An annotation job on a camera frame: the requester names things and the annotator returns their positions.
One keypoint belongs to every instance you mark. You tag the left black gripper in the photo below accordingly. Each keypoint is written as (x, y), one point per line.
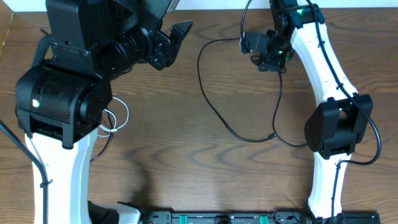
(168, 46)

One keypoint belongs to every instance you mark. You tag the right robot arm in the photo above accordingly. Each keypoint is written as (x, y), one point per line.
(341, 115)

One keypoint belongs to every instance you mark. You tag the brown cardboard panel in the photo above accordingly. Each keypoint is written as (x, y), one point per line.
(6, 17)

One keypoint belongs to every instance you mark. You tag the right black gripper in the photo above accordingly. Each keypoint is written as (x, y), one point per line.
(271, 64)

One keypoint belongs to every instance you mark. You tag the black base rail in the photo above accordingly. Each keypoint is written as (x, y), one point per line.
(280, 216)

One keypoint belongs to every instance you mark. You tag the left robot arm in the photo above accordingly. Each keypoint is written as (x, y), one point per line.
(61, 99)

